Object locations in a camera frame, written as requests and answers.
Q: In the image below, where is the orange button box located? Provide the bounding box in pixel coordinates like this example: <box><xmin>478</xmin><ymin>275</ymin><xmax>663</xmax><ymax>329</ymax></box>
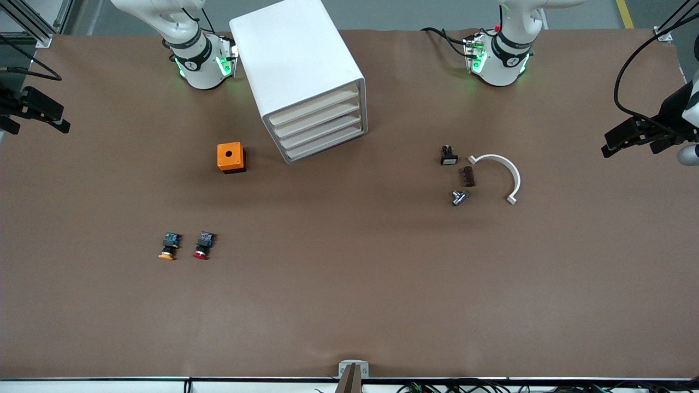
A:
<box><xmin>217</xmin><ymin>142</ymin><xmax>247</xmax><ymax>175</ymax></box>

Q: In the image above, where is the aluminium frame profile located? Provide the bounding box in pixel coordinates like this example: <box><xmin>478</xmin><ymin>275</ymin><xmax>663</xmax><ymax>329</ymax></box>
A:
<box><xmin>0</xmin><ymin>0</ymin><xmax>54</xmax><ymax>49</ymax></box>
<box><xmin>653</xmin><ymin>0</ymin><xmax>699</xmax><ymax>43</ymax></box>
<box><xmin>53</xmin><ymin>0</ymin><xmax>75</xmax><ymax>34</ymax></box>

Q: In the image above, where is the white curved bracket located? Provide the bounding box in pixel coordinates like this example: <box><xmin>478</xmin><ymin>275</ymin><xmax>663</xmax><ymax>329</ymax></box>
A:
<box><xmin>468</xmin><ymin>154</ymin><xmax>522</xmax><ymax>205</ymax></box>

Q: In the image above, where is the yellow push button switch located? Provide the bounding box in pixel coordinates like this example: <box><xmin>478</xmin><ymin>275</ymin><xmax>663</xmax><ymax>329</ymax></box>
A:
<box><xmin>158</xmin><ymin>232</ymin><xmax>182</xmax><ymax>261</ymax></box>

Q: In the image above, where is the red push button switch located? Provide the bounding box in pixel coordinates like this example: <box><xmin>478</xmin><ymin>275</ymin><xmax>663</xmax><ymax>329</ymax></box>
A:
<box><xmin>193</xmin><ymin>231</ymin><xmax>217</xmax><ymax>260</ymax></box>

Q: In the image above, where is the black base cable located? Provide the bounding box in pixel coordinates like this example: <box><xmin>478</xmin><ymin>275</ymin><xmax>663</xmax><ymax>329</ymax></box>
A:
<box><xmin>420</xmin><ymin>27</ymin><xmax>471</xmax><ymax>56</ymax></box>

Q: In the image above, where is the white table edge rail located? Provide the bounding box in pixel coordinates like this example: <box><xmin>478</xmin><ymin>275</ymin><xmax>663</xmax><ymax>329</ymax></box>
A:
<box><xmin>0</xmin><ymin>377</ymin><xmax>699</xmax><ymax>393</ymax></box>

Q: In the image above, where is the black cable bundle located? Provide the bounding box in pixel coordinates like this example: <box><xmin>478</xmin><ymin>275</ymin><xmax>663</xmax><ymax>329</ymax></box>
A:
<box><xmin>314</xmin><ymin>379</ymin><xmax>699</xmax><ymax>393</ymax></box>

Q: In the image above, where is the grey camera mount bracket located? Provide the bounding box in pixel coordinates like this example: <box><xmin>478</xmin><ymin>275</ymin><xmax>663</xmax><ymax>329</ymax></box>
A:
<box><xmin>338</xmin><ymin>360</ymin><xmax>370</xmax><ymax>379</ymax></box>

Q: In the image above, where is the brown camera pole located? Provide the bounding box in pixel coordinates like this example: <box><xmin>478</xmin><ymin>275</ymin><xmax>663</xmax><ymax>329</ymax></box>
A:
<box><xmin>334</xmin><ymin>364</ymin><xmax>363</xmax><ymax>393</ymax></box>

